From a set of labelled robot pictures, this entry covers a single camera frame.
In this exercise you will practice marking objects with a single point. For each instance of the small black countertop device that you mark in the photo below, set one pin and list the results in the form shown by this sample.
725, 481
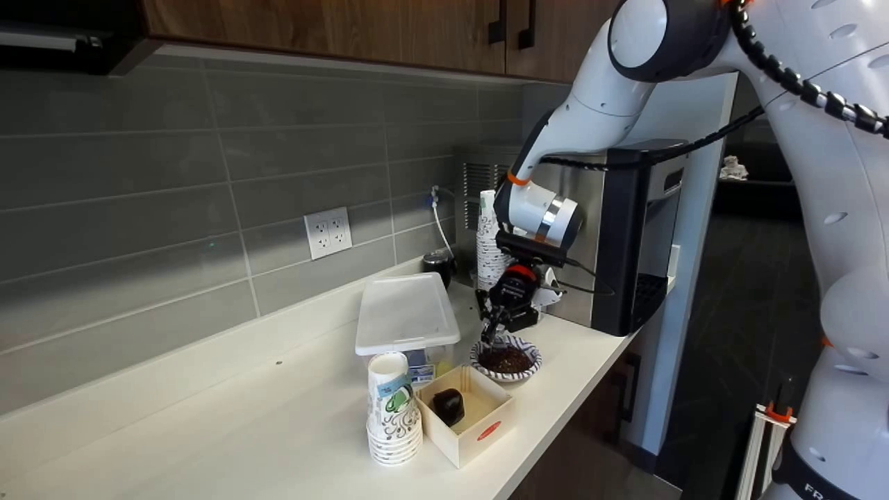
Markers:
439, 267

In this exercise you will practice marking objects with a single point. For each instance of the white plastic lidded container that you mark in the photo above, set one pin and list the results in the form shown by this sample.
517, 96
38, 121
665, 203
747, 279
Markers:
407, 314

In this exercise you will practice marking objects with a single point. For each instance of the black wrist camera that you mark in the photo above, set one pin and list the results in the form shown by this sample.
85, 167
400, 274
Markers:
531, 249

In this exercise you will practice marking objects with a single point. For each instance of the wooden upper cabinet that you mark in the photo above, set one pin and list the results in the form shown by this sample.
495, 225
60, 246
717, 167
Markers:
322, 29

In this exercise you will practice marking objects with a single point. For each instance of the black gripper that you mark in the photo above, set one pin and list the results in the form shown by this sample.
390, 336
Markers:
515, 295

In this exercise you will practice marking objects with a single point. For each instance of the stack of patterned paper cups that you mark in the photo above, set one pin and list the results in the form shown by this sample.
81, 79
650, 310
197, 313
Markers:
486, 240

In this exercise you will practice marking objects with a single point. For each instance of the black and grey coffee machine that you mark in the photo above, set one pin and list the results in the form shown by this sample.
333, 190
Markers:
628, 251

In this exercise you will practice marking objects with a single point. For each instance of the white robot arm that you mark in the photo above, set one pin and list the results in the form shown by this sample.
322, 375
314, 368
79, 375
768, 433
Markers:
835, 231

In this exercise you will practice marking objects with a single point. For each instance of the dark range hood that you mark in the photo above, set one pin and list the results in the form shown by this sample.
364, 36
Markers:
56, 51

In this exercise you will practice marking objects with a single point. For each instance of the small black rounded object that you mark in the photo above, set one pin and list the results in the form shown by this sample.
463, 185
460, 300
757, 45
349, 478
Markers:
449, 406

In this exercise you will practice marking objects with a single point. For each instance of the white wall outlet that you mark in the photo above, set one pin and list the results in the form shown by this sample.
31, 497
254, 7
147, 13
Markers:
328, 231

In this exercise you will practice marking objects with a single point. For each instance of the open wooden box red label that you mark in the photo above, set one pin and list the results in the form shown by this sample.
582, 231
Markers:
472, 431

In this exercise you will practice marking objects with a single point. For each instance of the blue patterned paper bowl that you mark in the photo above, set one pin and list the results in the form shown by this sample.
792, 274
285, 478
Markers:
508, 379

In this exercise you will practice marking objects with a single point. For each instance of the patterned paper cup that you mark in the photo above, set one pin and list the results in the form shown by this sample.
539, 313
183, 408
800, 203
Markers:
393, 426

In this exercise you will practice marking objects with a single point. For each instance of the white rods with orange clip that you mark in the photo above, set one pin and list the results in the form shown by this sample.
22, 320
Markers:
775, 417

